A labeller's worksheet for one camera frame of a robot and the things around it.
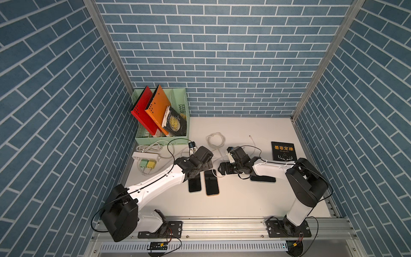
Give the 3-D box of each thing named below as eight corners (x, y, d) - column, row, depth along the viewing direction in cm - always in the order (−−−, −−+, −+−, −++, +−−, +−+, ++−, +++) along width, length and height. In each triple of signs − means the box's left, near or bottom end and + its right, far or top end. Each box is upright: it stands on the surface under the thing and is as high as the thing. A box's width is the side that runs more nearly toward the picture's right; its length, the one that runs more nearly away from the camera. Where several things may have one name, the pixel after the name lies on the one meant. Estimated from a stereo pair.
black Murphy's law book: (273, 160, 100) (274, 158, 99) (268, 143, 109) (269, 141, 107) (297, 160, 100) (299, 158, 99) (291, 143, 109) (292, 141, 107)
